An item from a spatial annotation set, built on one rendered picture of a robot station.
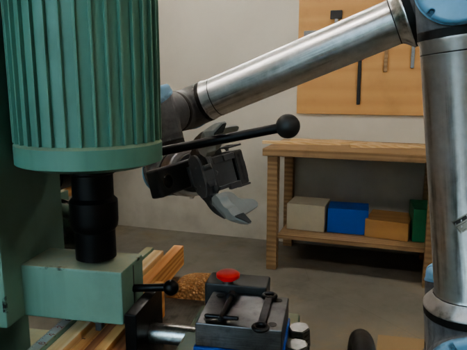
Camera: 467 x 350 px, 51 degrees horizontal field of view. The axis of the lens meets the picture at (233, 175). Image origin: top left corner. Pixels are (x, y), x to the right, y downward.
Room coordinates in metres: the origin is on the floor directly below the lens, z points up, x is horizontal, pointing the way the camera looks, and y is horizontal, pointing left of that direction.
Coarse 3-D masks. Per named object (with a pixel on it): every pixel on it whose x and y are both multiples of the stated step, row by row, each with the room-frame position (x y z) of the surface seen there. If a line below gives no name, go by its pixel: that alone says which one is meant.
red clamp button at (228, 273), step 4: (228, 268) 0.59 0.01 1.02; (220, 272) 0.58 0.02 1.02; (224, 272) 0.58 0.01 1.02; (228, 272) 0.58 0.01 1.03; (232, 272) 0.58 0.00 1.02; (236, 272) 0.58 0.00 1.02; (216, 276) 0.58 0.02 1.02; (220, 276) 0.57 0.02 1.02; (224, 276) 0.57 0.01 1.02; (228, 276) 0.57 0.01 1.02; (232, 276) 0.57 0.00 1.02; (236, 276) 0.57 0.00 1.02; (220, 280) 0.58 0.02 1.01; (224, 280) 0.57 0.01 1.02; (228, 280) 0.57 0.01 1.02; (232, 280) 0.57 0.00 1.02
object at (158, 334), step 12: (144, 300) 0.56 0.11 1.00; (156, 300) 0.59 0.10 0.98; (132, 312) 0.53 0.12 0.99; (144, 312) 0.55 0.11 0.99; (156, 312) 0.59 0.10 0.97; (132, 324) 0.52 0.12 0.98; (144, 324) 0.54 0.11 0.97; (156, 324) 0.56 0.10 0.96; (168, 324) 0.56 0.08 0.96; (132, 336) 0.52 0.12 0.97; (144, 336) 0.54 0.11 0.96; (156, 336) 0.55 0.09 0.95; (168, 336) 0.55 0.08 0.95; (180, 336) 0.55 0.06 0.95; (132, 348) 0.52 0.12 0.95; (144, 348) 0.54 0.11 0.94; (156, 348) 0.58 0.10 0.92
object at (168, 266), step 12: (168, 252) 0.89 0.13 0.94; (180, 252) 0.91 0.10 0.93; (156, 264) 0.83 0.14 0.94; (168, 264) 0.84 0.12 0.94; (180, 264) 0.91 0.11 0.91; (144, 276) 0.77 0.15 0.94; (156, 276) 0.78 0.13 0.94; (168, 276) 0.84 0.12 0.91; (84, 336) 0.57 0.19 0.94; (96, 336) 0.57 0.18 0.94; (72, 348) 0.54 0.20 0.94; (84, 348) 0.54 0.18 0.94
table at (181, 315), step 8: (176, 280) 0.85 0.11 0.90; (168, 304) 0.75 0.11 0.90; (176, 304) 0.75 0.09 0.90; (184, 304) 0.75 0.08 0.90; (192, 304) 0.75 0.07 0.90; (200, 304) 0.75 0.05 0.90; (168, 312) 0.72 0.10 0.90; (176, 312) 0.72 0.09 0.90; (184, 312) 0.72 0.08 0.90; (192, 312) 0.72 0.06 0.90; (168, 320) 0.69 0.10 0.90; (176, 320) 0.69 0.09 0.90; (184, 320) 0.69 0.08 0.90; (192, 320) 0.69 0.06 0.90; (168, 344) 0.62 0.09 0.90
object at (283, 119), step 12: (288, 120) 0.67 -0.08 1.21; (240, 132) 0.70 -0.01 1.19; (252, 132) 0.69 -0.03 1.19; (264, 132) 0.69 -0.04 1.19; (276, 132) 0.69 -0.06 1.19; (288, 132) 0.67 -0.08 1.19; (180, 144) 0.71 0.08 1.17; (192, 144) 0.71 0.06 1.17; (204, 144) 0.71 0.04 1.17; (216, 144) 0.71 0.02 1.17; (60, 180) 0.73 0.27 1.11
